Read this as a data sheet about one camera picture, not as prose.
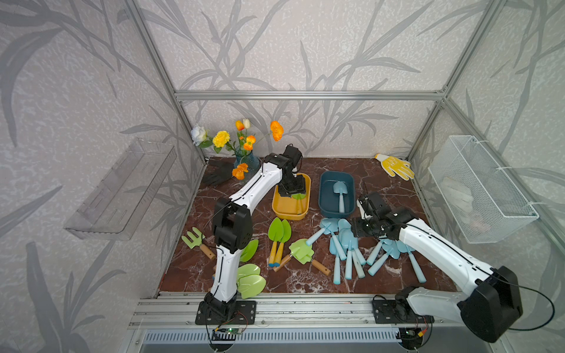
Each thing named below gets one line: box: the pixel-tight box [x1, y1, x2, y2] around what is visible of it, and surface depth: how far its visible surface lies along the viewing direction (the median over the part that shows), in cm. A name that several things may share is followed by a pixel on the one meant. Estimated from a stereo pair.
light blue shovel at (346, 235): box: [336, 218, 366, 266], surface depth 90 cm
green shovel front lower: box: [236, 274, 267, 300], surface depth 81 cm
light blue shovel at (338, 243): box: [329, 228, 348, 262], surface depth 89 cm
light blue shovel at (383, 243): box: [366, 238, 391, 266], surface depth 88 cm
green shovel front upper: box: [236, 263, 261, 284], surface depth 84 cm
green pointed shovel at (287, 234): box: [273, 219, 293, 267], surface depth 92 cm
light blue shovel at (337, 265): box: [328, 236, 341, 285], surface depth 84 cm
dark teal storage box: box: [318, 170, 357, 218], surface depth 105 cm
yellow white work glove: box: [373, 153, 415, 182], surface depth 121 cm
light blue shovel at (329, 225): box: [306, 217, 340, 247], surface depth 94 cm
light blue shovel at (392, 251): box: [367, 243, 401, 277], surface depth 85 cm
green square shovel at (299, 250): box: [272, 238, 315, 273], surface depth 88 cm
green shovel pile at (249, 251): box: [239, 239, 259, 263], surface depth 88 cm
